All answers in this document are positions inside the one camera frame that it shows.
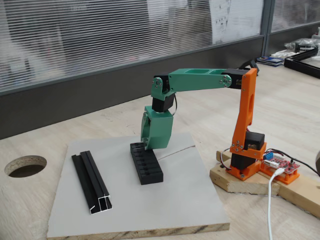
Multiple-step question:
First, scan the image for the black looped cable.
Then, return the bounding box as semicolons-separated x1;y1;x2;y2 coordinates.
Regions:
237;59;261;77

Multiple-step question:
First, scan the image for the black power cable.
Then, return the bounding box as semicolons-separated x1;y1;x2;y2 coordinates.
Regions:
291;156;320;176

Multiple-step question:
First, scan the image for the grey board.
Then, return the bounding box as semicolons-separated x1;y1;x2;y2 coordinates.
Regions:
46;131;231;239

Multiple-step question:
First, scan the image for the white packet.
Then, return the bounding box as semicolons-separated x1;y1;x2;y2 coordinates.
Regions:
271;49;290;58

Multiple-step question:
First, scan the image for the white usb cable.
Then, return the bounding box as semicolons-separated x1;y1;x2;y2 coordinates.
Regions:
266;167;285;240

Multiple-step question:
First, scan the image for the black rectangular frame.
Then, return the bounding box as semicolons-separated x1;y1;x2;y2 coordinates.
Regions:
283;47;320;80

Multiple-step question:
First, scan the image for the black slotted holder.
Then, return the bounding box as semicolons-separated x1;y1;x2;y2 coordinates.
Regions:
129;141;165;186

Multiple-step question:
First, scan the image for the white printed paper sheet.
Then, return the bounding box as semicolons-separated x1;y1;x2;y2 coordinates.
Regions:
209;0;264;46

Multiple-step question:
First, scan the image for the dark machine part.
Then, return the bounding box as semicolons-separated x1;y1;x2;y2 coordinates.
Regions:
284;37;320;55

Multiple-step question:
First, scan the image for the black aluminium profile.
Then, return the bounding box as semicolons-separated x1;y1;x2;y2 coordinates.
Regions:
71;150;113;216

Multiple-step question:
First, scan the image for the red controller board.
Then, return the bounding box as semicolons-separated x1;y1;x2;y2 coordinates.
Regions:
261;148;301;176

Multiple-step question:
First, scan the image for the stack of printed booklets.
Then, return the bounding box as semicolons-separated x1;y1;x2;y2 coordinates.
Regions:
255;56;285;67

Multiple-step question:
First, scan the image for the wedge-shaped wooden block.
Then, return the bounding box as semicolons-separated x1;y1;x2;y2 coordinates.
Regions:
209;163;281;196

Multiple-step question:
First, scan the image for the long wooden base plank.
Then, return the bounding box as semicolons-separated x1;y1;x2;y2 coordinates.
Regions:
276;172;320;219

